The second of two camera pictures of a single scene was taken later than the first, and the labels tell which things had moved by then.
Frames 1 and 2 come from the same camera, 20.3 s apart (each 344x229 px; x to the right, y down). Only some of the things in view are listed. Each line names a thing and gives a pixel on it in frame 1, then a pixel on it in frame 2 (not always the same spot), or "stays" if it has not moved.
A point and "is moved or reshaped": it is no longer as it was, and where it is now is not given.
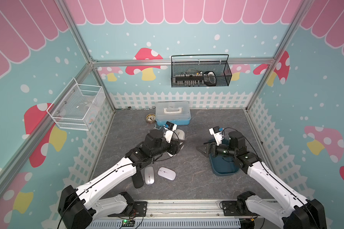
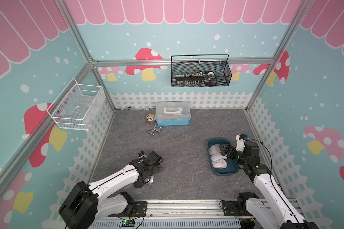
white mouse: [167, 173] is moved or reshaped
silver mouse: [149, 175] stays
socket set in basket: [208, 78] stays
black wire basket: [200, 70] stays
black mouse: [137, 180] stays
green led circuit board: [128, 223] stays
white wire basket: [78, 107] stays
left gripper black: [174, 147] -> [156, 169]
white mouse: [177, 134] -> [220, 163]
